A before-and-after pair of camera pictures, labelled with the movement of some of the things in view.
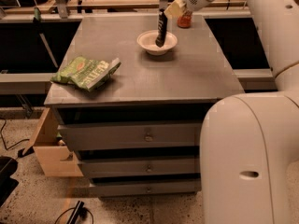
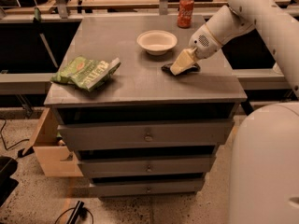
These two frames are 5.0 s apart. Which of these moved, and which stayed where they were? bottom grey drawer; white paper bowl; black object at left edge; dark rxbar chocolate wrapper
Moved: dark rxbar chocolate wrapper
Stayed: white paper bowl; bottom grey drawer; black object at left edge
